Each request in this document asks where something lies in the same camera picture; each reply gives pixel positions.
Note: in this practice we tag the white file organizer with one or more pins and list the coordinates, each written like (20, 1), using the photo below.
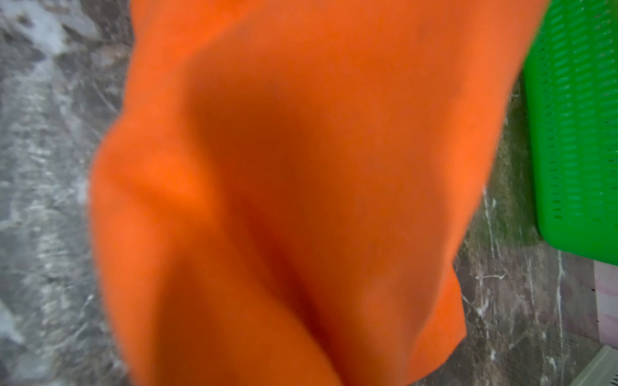
(601, 371)

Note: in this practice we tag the green plastic basket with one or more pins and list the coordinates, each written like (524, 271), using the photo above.
(570, 78)

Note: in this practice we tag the orange shorts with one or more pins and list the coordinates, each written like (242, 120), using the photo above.
(283, 195)

